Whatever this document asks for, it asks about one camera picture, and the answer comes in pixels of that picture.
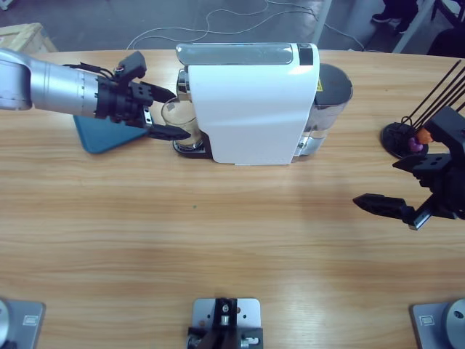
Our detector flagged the blue plastic tray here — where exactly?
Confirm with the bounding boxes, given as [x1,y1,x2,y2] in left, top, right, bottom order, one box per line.
[72,113,153,156]

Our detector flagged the grey mount plate black post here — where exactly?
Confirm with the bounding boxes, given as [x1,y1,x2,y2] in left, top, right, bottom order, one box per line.
[187,297,264,349]

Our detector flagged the silver coffee machine lever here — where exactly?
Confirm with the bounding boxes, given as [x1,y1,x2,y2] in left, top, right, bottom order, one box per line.
[175,42,294,67]

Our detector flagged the black wire capsule holder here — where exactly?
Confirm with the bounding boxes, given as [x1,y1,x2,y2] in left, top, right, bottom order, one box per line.
[380,60,465,160]

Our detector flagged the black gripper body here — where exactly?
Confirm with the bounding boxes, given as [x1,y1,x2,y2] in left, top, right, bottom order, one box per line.
[94,78,152,130]
[407,145,465,232]

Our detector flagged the white capsule coffee machine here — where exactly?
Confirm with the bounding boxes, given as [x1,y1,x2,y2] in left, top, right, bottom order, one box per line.
[177,42,324,167]

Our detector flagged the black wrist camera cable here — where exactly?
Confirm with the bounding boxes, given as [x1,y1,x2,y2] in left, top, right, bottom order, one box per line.
[62,61,119,79]

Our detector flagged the clear water tank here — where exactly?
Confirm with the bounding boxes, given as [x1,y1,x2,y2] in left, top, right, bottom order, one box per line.
[308,63,354,134]

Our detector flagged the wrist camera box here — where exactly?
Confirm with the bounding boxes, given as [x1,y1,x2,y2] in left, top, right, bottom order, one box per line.
[424,105,465,148]
[115,50,147,81]

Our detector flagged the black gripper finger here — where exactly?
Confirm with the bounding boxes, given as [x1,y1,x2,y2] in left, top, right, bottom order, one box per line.
[352,194,415,223]
[147,123,192,141]
[131,81,178,106]
[392,153,453,175]

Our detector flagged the bystander in dark shoes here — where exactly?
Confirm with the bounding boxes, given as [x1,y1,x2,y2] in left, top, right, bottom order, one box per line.
[371,0,419,34]

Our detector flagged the light grey slanted post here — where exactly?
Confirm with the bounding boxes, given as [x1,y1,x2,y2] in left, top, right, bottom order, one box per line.
[392,0,437,55]

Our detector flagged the clear drinking glass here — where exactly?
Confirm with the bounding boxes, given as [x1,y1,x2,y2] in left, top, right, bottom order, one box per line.
[161,96,203,150]

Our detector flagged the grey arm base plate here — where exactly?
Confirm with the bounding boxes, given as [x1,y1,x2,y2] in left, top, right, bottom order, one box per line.
[0,297,47,349]
[410,297,465,349]

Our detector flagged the white floor cable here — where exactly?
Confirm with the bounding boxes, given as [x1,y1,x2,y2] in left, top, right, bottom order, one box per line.
[126,0,365,51]

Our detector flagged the light grey metal post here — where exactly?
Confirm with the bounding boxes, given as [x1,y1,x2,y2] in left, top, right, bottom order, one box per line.
[312,0,333,47]

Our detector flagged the metal grille drip tray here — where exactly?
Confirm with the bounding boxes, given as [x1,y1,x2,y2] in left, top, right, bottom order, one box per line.
[172,132,214,160]

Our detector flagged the black chair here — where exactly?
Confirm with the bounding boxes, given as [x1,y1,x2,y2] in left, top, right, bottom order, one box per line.
[428,0,465,59]

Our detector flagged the wooden crate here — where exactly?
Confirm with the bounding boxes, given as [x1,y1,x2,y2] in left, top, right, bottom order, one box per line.
[0,23,59,55]

